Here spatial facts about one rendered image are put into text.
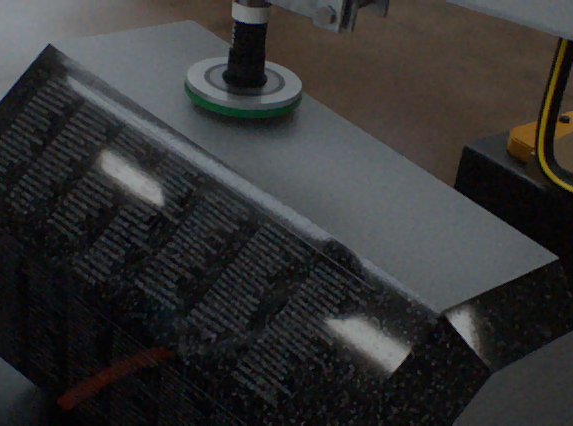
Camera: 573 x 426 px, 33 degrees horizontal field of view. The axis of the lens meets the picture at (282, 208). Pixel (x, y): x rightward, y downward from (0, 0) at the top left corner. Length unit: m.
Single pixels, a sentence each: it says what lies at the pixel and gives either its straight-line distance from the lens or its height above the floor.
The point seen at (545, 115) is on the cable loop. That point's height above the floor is 1.06.
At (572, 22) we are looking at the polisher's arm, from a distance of 1.38.
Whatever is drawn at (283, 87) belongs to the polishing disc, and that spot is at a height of 0.93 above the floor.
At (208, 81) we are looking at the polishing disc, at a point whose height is 0.93.
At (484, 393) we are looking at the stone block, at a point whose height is 0.77.
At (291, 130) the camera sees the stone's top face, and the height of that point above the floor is 0.87.
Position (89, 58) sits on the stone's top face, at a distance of 1.99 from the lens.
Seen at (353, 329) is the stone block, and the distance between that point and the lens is 1.39.
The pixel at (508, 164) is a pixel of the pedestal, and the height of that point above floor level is 0.74.
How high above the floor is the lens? 1.64
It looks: 31 degrees down
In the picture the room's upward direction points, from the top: 8 degrees clockwise
